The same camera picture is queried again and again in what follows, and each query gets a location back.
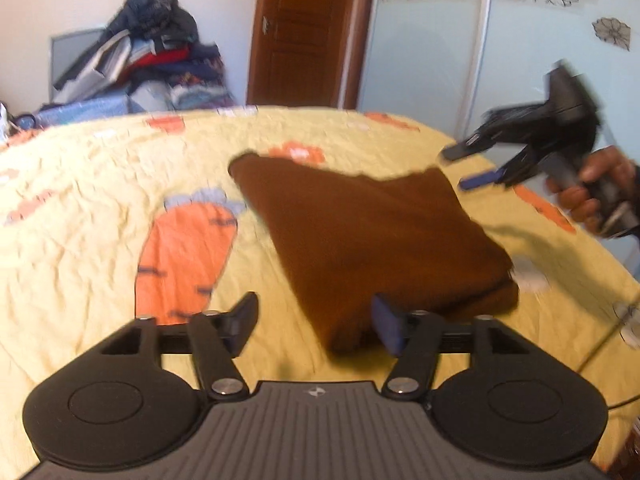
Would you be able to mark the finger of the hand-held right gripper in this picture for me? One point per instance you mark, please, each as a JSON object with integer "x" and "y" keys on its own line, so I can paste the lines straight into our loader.
{"x": 482, "y": 178}
{"x": 475, "y": 142}

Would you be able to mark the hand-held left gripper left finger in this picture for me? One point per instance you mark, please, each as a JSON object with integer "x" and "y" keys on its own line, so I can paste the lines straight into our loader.
{"x": 245, "y": 322}

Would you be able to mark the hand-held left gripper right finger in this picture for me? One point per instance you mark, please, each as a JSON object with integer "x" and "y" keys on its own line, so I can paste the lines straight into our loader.
{"x": 387, "y": 325}

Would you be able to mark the brown knit sweater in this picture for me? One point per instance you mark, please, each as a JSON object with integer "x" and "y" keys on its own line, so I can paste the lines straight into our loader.
{"x": 380, "y": 240}

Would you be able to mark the pile of mixed clothes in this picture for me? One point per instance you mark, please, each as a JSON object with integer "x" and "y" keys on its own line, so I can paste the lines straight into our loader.
{"x": 150, "y": 55}

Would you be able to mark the person's right hand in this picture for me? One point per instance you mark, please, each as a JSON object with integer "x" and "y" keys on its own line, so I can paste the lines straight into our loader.
{"x": 582, "y": 195}

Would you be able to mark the yellow carrot print bed sheet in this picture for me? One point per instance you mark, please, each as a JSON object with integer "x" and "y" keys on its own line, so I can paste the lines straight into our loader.
{"x": 125, "y": 185}

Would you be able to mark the brown wooden door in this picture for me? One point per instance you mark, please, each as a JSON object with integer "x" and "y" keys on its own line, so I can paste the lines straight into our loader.
{"x": 305, "y": 35}

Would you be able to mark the blue folded blanket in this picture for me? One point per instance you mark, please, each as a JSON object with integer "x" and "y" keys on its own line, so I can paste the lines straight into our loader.
{"x": 80, "y": 110}

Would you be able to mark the grey flat board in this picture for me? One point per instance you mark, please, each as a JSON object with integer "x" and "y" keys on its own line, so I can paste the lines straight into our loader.
{"x": 75, "y": 55}

